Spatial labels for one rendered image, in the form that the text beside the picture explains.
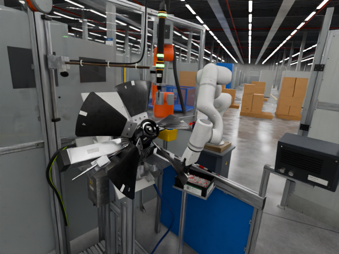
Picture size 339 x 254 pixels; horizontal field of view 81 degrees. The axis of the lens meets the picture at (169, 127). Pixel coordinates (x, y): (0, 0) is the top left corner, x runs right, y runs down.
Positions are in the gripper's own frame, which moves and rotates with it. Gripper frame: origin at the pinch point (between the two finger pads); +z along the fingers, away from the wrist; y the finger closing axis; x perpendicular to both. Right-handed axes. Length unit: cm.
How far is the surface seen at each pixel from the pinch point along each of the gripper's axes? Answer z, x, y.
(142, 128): -17.8, -21.6, 20.4
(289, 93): 41, -157, -793
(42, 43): -39, -91, 48
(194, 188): 12.8, 6.2, -7.6
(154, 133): -14.9, -18.8, 13.1
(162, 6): -75, -43, 7
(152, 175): 11.7, -13.5, 10.7
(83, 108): -23, -38, 44
